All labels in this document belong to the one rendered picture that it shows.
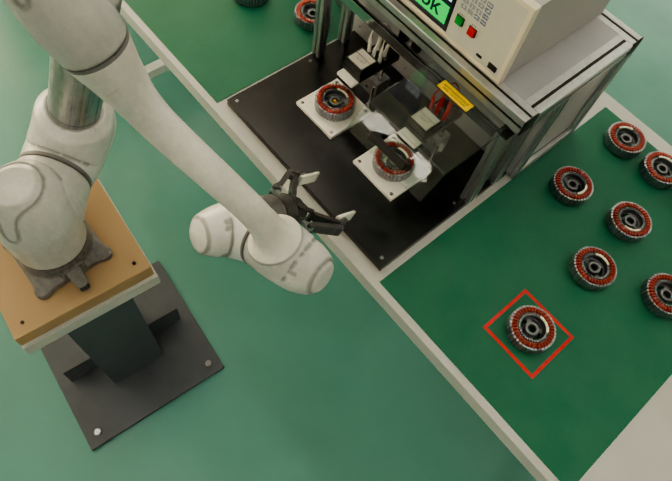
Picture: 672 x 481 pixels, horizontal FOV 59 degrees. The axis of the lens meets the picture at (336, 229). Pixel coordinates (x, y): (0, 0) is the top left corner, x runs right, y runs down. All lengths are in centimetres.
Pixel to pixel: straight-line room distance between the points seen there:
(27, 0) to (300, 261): 56
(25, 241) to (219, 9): 99
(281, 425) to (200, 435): 27
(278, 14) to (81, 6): 120
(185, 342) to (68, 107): 113
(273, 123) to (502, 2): 68
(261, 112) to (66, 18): 92
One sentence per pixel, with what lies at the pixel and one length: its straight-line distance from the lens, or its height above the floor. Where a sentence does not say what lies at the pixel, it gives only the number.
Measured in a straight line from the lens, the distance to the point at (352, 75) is 161.
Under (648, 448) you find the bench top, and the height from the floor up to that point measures 75.
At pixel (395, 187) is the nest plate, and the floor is 78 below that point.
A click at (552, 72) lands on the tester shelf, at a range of 145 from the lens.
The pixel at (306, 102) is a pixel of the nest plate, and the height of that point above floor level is 78.
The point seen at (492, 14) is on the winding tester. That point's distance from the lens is 131.
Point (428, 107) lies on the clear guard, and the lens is 134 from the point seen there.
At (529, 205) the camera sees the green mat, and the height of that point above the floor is 75.
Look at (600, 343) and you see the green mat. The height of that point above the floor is 75.
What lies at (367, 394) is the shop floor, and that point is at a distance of 213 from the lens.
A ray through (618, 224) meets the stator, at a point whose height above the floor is 79.
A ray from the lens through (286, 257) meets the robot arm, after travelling 103.
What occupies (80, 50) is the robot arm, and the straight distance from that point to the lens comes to 83.
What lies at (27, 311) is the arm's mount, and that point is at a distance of 145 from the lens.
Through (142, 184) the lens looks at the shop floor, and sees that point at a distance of 248.
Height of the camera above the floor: 206
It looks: 61 degrees down
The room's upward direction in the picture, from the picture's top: 13 degrees clockwise
